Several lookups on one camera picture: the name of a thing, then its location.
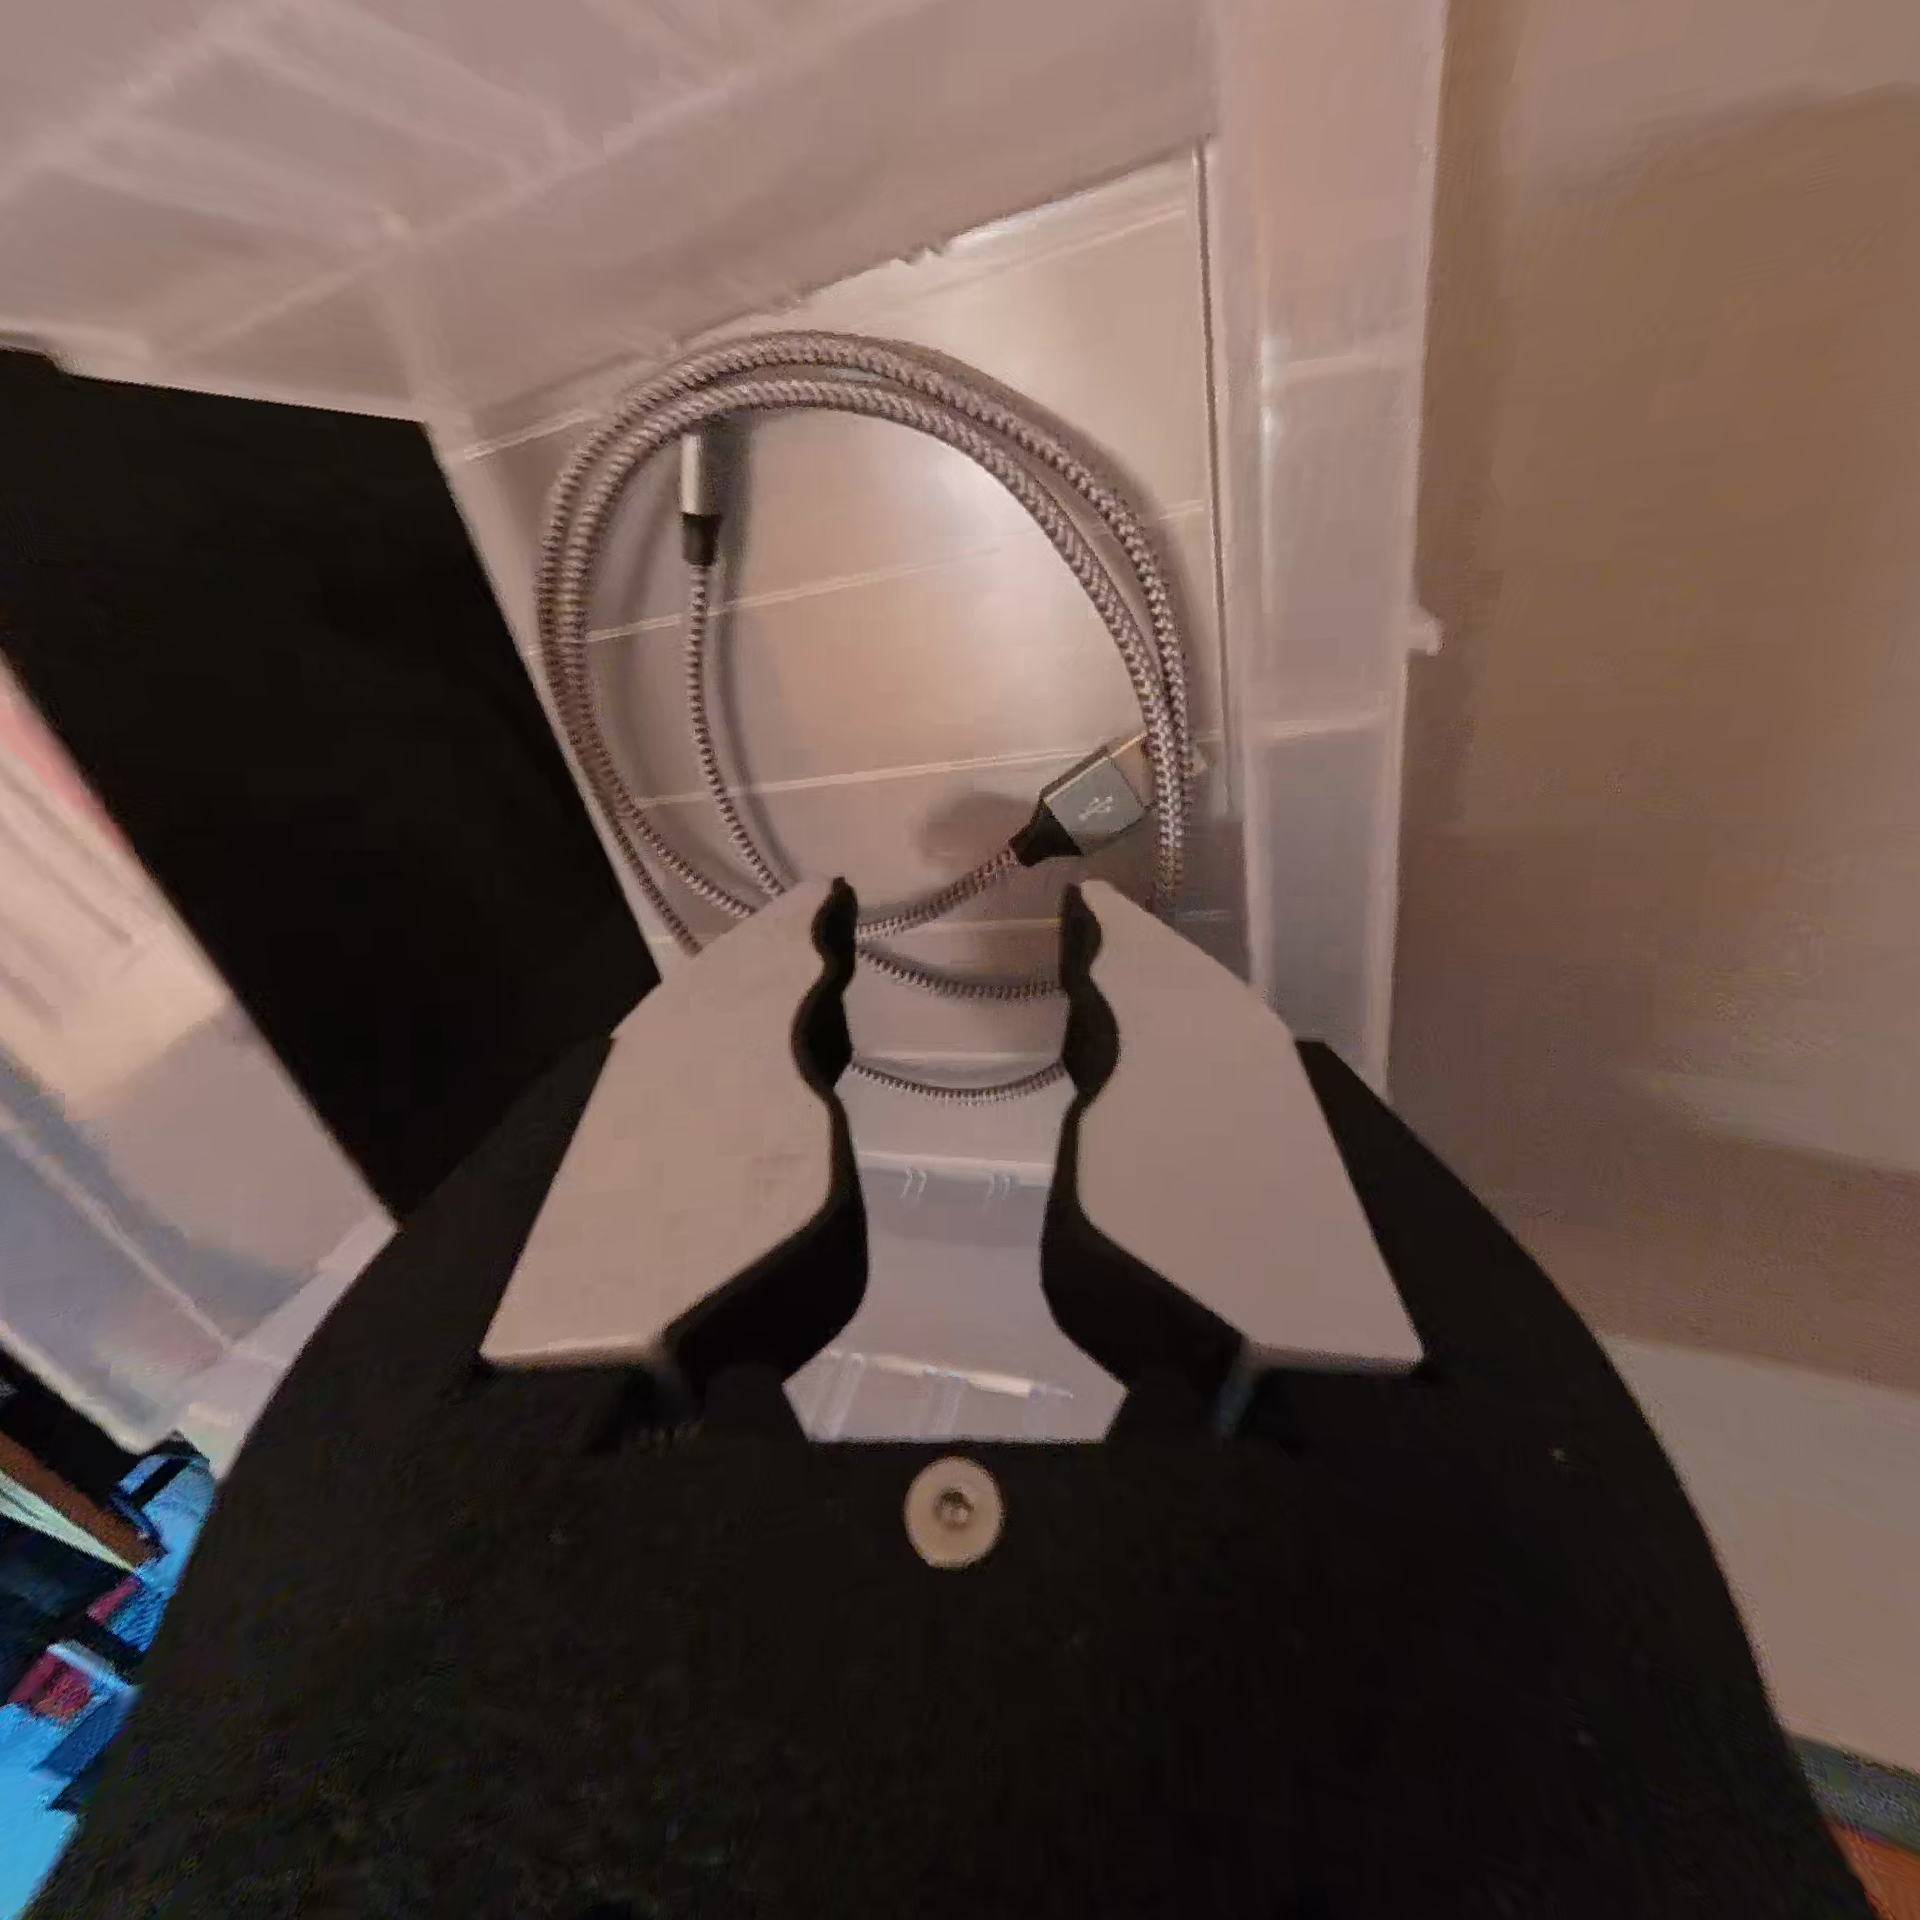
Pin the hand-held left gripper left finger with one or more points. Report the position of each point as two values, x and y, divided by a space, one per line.
675 1184

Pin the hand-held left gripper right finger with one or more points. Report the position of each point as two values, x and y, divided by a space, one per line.
1244 1201

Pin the clear plastic bin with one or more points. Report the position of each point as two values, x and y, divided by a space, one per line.
931 629

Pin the dark grey metal slab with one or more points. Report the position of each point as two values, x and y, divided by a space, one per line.
300 750

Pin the blue printed paper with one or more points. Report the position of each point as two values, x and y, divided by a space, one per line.
90 1769

